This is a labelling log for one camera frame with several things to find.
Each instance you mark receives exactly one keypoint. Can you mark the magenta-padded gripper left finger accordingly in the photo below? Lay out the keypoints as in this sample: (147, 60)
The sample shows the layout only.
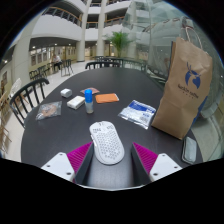
(63, 162)

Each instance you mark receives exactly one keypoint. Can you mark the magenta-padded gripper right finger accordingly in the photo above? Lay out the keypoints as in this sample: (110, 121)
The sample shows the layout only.
(160, 164)

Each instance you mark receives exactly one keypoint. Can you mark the white perforated computer mouse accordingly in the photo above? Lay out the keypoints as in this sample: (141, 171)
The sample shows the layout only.
(107, 144)

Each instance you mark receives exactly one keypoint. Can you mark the clear plastic bag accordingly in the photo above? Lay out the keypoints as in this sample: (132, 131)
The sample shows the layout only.
(49, 110)

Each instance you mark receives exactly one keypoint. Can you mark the white and blue plastic packet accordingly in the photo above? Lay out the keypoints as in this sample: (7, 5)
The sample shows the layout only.
(137, 113)

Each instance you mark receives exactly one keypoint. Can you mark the white rectangular box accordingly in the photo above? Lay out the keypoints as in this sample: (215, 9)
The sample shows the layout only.
(75, 102)

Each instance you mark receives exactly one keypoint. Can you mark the small blue-capped bottle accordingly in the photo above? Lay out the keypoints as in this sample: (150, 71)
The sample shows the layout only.
(88, 100)

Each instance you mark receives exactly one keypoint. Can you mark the light wooden chair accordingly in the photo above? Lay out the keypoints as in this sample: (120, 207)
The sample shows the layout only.
(3, 130)

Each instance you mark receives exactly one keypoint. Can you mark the small white square box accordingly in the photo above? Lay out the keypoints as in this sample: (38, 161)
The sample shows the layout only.
(66, 93)

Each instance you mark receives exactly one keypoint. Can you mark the brown paper bag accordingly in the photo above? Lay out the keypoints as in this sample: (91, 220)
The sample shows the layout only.
(181, 93)

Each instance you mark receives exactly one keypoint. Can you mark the flat brown card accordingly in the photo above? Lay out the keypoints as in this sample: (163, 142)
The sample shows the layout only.
(90, 90)

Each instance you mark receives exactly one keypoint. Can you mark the flat orange card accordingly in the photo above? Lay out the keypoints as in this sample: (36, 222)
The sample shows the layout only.
(107, 98)

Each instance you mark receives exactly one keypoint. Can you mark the group of black chairs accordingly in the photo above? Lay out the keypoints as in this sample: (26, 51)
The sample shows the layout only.
(41, 70)

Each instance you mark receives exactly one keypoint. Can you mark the person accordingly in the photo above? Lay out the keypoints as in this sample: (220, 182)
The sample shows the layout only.
(56, 61)

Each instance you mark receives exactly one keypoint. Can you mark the potted green palm plant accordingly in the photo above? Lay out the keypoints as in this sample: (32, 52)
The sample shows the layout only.
(119, 40)

